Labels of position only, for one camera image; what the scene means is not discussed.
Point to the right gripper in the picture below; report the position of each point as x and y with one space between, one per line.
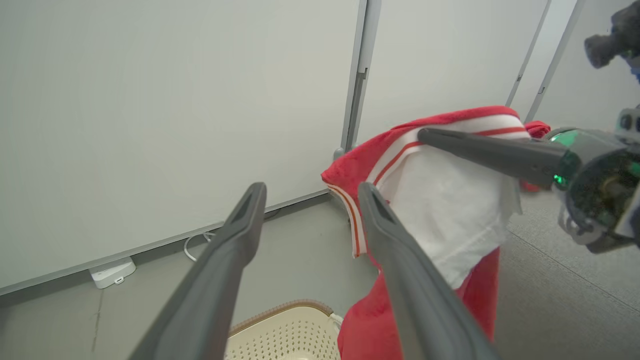
605 190

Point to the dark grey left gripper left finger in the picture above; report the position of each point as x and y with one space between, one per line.
210 290

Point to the large white partition panel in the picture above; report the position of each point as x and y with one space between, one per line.
165 110

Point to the white power strip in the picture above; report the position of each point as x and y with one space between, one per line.
112 272

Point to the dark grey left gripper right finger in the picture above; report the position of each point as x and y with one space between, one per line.
415 295

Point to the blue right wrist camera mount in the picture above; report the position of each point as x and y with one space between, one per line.
636 75

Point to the red cloth garment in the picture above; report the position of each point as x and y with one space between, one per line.
450 210

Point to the grey curved partition leg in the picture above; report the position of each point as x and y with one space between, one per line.
339 152

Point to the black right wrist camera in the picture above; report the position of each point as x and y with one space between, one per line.
617 37

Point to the beige plastic laundry basket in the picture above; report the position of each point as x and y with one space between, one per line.
280 335

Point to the narrow white partition panel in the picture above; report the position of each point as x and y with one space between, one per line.
440 55

